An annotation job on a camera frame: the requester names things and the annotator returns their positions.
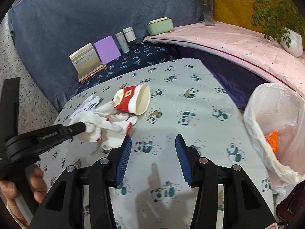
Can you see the white red-trimmed cloth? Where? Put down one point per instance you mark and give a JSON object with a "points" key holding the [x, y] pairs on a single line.
{"points": [[104, 126]]}

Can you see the pink patterned table cloth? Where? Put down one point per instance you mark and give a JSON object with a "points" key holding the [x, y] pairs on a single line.
{"points": [[246, 48]]}

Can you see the white tube bottle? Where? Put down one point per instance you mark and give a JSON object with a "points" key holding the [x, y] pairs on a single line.
{"points": [[122, 42]]}

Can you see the person's left hand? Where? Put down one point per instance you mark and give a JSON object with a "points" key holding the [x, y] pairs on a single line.
{"points": [[9, 191]]}

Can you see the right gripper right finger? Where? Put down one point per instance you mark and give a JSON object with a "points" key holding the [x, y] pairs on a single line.
{"points": [[184, 158]]}

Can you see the white jar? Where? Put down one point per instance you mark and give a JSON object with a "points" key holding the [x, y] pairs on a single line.
{"points": [[129, 34]]}

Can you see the navy leaf print cloth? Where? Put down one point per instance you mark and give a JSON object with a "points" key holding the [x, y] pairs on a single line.
{"points": [[145, 55]]}

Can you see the blue grey sofa cover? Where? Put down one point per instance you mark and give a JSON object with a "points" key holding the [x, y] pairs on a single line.
{"points": [[47, 32]]}

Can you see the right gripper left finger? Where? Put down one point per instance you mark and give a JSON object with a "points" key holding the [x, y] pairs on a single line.
{"points": [[125, 151]]}

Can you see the mint green tissue box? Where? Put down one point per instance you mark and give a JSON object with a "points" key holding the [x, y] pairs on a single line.
{"points": [[159, 26]]}

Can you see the orange plastic bag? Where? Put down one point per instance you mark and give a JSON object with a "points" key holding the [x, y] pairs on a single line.
{"points": [[272, 140]]}

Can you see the green plant in white pot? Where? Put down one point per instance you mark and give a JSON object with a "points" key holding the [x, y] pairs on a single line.
{"points": [[280, 21]]}

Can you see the dark purple cloth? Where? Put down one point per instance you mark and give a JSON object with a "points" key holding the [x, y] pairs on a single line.
{"points": [[238, 82]]}

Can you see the white lined trash bin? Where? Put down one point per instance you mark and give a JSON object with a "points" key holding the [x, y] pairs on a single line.
{"points": [[274, 107]]}

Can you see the white printed paper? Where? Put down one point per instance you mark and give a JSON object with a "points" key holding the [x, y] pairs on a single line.
{"points": [[90, 103]]}

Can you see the panda print table cloth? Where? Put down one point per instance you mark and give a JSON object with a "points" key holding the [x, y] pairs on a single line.
{"points": [[188, 100]]}

